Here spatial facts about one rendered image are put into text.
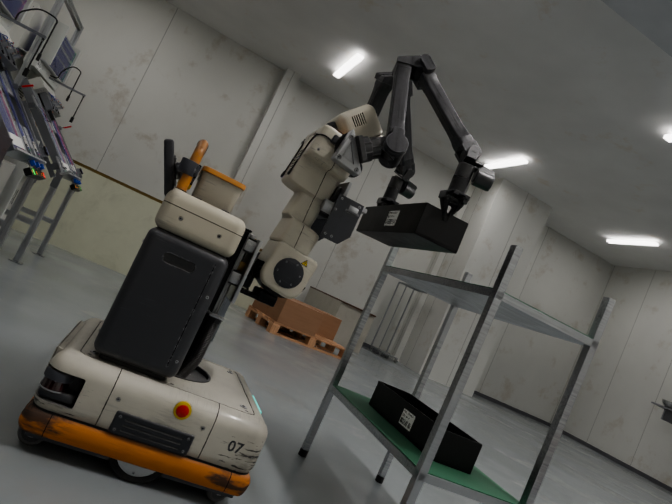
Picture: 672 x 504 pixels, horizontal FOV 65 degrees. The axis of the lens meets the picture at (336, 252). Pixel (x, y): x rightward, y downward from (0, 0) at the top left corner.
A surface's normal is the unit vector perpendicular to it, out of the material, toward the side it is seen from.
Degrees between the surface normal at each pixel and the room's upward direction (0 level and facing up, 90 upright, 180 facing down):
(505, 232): 90
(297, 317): 90
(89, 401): 90
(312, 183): 90
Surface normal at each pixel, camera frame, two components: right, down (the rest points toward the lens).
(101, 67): 0.31, 0.06
